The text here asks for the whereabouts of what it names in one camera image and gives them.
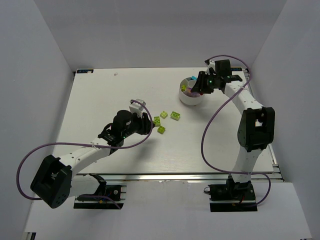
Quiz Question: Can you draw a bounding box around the lime curved lego brick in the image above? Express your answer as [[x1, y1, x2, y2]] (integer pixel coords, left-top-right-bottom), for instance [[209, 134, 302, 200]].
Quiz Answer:
[[181, 85, 187, 92]]

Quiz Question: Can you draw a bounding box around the blue table label left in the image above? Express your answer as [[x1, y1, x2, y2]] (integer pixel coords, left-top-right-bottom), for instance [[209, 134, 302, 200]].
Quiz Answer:
[[76, 69, 94, 74]]

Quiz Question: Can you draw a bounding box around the light green lego long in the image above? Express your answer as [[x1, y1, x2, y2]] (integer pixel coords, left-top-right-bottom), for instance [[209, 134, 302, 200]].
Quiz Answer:
[[153, 116, 161, 127]]

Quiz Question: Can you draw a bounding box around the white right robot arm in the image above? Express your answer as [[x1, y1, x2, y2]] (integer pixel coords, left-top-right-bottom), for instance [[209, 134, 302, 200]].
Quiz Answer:
[[190, 59, 275, 188]]

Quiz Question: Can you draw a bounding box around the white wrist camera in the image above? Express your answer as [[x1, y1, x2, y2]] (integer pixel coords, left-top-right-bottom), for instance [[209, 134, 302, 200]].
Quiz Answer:
[[129, 99, 146, 119], [204, 59, 217, 75]]

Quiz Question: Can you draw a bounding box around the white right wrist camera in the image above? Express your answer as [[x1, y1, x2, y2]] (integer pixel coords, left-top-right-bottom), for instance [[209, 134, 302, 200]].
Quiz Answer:
[[204, 59, 217, 75]]

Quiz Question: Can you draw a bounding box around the light green lego small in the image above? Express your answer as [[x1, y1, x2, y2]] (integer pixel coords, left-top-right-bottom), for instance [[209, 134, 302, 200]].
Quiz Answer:
[[160, 111, 168, 119]]

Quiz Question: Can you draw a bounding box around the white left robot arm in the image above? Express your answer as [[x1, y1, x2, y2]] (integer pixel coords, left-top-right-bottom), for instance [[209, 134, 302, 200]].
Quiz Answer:
[[30, 110, 155, 209]]

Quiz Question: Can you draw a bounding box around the lime lego small square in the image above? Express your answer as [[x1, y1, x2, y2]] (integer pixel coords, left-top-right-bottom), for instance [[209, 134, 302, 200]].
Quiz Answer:
[[157, 126, 166, 134]]

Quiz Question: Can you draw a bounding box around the white round divided container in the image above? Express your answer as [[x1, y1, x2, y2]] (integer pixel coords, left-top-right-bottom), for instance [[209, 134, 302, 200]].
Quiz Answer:
[[178, 77, 205, 106]]

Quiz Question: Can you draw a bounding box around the blue table label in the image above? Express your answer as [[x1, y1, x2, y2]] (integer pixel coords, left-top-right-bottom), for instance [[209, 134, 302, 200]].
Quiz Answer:
[[230, 67, 243, 72], [76, 69, 94, 74]]

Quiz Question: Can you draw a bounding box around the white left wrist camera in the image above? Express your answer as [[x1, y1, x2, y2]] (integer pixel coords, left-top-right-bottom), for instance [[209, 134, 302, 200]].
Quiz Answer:
[[129, 99, 146, 119]]

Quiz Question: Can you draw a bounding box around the blue table label right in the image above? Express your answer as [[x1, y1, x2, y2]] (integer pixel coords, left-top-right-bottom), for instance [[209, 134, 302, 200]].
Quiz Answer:
[[230, 67, 243, 72]]

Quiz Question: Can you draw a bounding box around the light green lego brick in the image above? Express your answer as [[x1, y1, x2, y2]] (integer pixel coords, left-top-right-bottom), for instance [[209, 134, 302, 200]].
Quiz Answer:
[[170, 111, 181, 121]]

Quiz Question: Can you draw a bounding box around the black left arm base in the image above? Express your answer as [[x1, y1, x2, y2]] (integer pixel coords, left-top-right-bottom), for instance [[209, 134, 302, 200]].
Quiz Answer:
[[69, 173, 127, 210]]

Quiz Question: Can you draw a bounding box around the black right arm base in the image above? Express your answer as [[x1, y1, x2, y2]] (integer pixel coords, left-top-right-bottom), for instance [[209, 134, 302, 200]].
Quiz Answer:
[[203, 184, 258, 213]]

